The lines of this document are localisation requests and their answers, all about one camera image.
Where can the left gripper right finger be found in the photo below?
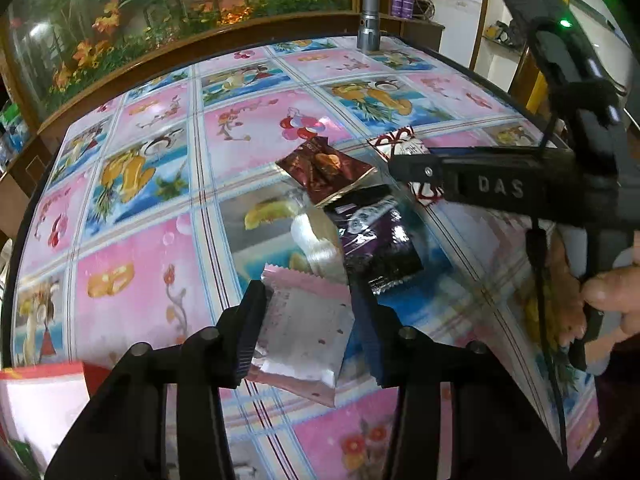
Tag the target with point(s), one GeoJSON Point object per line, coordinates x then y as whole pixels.
{"type": "Point", "coordinates": [377, 327]}

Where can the colourful fruit pattern tablecloth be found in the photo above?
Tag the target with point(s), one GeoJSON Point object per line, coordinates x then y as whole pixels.
{"type": "Point", "coordinates": [166, 202]}

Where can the red white storage box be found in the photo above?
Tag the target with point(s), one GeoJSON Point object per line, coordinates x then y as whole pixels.
{"type": "Point", "coordinates": [40, 403]}

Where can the brown red snack packet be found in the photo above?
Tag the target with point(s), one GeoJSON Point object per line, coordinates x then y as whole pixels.
{"type": "Point", "coordinates": [324, 172]}

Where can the person's right hand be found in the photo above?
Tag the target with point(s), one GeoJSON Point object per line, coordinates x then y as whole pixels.
{"type": "Point", "coordinates": [614, 291]}

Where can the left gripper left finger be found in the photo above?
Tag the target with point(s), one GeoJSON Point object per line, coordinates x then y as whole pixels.
{"type": "Point", "coordinates": [239, 328]}

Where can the green snack packet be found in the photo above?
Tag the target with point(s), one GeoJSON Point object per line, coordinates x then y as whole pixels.
{"type": "Point", "coordinates": [24, 454]}

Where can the silver metal flashlight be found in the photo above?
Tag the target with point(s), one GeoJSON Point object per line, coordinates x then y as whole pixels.
{"type": "Point", "coordinates": [369, 34]}

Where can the pink silver snack packet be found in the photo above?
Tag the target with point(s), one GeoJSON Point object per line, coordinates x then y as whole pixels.
{"type": "Point", "coordinates": [303, 339]}

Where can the dark purple plum snack packet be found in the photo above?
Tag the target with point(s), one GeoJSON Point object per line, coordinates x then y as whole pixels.
{"type": "Point", "coordinates": [375, 243]}

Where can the purple spray bottles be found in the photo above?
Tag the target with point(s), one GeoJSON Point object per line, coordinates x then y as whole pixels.
{"type": "Point", "coordinates": [402, 9]}

